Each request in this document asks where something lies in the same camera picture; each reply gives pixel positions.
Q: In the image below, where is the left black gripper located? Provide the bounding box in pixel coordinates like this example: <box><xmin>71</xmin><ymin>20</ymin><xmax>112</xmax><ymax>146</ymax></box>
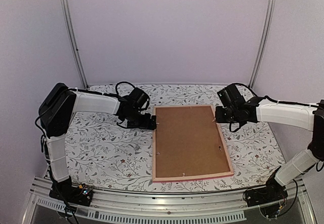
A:
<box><xmin>125</xmin><ymin>109</ymin><xmax>157</xmax><ymax>130</ymax></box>

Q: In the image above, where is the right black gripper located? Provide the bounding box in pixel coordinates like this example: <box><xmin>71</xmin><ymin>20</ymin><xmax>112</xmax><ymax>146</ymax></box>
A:
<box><xmin>216</xmin><ymin>105</ymin><xmax>239</xmax><ymax>123</ymax></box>

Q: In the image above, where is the pink picture frame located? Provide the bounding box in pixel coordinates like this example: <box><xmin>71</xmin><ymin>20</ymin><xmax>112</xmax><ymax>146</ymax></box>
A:
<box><xmin>152</xmin><ymin>105</ymin><xmax>234</xmax><ymax>182</ymax></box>

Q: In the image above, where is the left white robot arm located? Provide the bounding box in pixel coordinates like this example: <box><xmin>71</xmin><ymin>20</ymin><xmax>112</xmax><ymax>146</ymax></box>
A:
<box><xmin>35</xmin><ymin>83</ymin><xmax>156</xmax><ymax>201</ymax></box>

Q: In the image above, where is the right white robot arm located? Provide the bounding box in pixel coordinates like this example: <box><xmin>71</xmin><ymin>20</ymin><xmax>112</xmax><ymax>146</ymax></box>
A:
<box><xmin>215</xmin><ymin>83</ymin><xmax>323</xmax><ymax>202</ymax></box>

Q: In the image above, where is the floral patterned table mat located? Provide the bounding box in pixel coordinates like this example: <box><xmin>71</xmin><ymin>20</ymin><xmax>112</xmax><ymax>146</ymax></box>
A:
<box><xmin>49</xmin><ymin>83</ymin><xmax>289</xmax><ymax>193</ymax></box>

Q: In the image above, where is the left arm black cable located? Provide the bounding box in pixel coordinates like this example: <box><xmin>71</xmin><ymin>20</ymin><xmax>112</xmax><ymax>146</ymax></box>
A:
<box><xmin>115</xmin><ymin>81</ymin><xmax>150</xmax><ymax>116</ymax></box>

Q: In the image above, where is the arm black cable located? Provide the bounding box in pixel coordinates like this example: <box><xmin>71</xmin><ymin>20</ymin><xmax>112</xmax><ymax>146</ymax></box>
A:
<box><xmin>229</xmin><ymin>83</ymin><xmax>319</xmax><ymax>133</ymax></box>
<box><xmin>115</xmin><ymin>81</ymin><xmax>150</xmax><ymax>116</ymax></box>

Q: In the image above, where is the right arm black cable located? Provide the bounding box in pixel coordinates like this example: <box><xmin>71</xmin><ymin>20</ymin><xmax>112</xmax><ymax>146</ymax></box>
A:
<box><xmin>229</xmin><ymin>83</ymin><xmax>319</xmax><ymax>133</ymax></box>

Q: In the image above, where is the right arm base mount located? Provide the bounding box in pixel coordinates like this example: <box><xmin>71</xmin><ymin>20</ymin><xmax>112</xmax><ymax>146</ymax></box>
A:
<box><xmin>242</xmin><ymin>185</ymin><xmax>288</xmax><ymax>219</ymax></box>

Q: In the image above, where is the aluminium front rail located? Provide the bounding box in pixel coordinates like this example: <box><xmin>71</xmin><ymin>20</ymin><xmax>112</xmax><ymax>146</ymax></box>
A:
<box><xmin>22</xmin><ymin>177</ymin><xmax>319</xmax><ymax>223</ymax></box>

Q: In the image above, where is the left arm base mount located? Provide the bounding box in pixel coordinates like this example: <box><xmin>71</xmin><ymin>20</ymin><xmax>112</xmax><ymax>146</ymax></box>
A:
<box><xmin>49</xmin><ymin>182</ymin><xmax>93</xmax><ymax>207</ymax></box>

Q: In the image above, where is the right aluminium corner post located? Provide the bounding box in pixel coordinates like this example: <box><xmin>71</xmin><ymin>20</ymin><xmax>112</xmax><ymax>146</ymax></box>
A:
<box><xmin>249</xmin><ymin>0</ymin><xmax>276</xmax><ymax>88</ymax></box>

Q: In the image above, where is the aluminium corner post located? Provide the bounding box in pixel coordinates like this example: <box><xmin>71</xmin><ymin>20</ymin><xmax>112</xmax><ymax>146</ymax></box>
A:
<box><xmin>60</xmin><ymin>0</ymin><xmax>89</xmax><ymax>88</ymax></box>
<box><xmin>249</xmin><ymin>0</ymin><xmax>276</xmax><ymax>88</ymax></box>

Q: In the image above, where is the left aluminium corner post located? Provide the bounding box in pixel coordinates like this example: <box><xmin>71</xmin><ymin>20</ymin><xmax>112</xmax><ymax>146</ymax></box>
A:
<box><xmin>60</xmin><ymin>0</ymin><xmax>89</xmax><ymax>88</ymax></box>

